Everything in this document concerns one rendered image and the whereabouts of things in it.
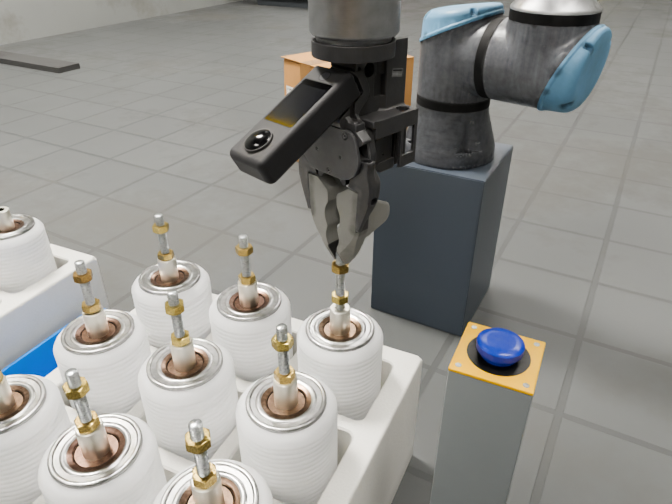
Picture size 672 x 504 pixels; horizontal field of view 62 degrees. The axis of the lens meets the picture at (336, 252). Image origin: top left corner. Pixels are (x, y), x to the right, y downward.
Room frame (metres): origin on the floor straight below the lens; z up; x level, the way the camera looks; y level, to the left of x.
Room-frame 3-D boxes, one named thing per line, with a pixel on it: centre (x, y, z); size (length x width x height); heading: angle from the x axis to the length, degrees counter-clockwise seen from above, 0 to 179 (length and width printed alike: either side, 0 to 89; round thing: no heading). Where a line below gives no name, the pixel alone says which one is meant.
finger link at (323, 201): (0.51, 0.00, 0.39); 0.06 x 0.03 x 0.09; 135
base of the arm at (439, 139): (0.89, -0.19, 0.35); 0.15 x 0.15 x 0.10
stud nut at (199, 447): (0.27, 0.10, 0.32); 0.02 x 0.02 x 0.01; 44
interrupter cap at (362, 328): (0.48, 0.00, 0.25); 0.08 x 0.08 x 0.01
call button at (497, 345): (0.37, -0.14, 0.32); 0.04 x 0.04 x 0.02
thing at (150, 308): (0.58, 0.21, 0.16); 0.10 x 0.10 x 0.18
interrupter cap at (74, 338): (0.48, 0.26, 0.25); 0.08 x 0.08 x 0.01
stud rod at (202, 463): (0.27, 0.10, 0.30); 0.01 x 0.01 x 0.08
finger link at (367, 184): (0.46, -0.02, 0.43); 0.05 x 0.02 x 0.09; 45
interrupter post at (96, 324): (0.48, 0.26, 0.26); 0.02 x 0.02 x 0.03
